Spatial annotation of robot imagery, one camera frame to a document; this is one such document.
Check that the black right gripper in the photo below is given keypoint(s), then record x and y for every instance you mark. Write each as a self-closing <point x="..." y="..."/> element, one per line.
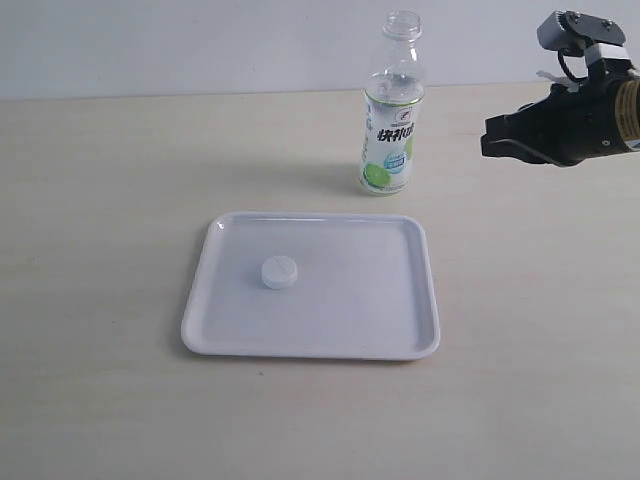
<point x="582" y="118"/>

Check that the clear plastic drink bottle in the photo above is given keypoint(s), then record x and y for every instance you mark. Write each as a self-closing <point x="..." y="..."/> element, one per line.
<point x="394" y="93"/>

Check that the white bottle cap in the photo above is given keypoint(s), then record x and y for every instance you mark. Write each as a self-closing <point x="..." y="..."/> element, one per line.
<point x="279" y="272"/>

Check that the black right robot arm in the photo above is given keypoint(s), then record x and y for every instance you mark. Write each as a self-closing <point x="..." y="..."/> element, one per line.
<point x="600" y="118"/>

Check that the white rectangular plastic tray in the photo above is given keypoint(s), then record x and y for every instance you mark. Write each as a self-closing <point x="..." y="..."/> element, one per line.
<point x="364" y="289"/>

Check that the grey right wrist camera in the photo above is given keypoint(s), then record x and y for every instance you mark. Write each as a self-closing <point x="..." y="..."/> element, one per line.
<point x="578" y="35"/>

